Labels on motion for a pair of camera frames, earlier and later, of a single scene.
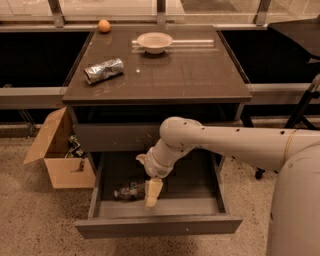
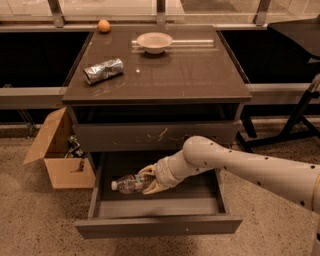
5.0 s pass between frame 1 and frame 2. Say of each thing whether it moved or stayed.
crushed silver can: stayed
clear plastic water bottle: moved
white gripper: moved
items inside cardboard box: stayed
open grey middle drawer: stayed
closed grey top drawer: stayed
